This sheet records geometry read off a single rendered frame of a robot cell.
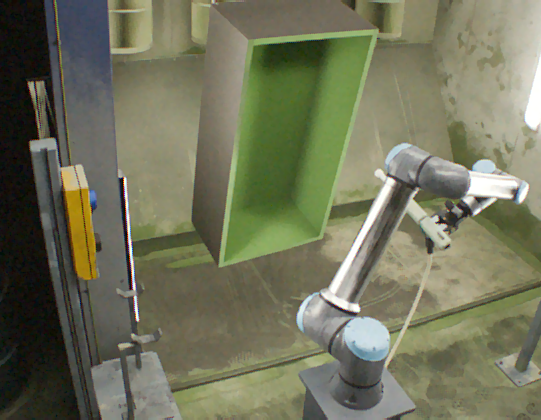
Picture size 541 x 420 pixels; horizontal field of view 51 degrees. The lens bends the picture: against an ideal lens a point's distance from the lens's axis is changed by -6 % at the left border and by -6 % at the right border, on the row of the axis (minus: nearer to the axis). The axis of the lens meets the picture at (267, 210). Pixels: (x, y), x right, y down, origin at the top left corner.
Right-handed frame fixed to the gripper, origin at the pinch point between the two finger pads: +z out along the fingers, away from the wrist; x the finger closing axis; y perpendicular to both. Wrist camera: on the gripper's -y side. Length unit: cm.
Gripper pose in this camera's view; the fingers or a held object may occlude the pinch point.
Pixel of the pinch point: (427, 231)
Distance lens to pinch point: 245.9
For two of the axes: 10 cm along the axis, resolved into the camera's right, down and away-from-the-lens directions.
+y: 2.4, 5.7, 7.9
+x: -4.8, -6.4, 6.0
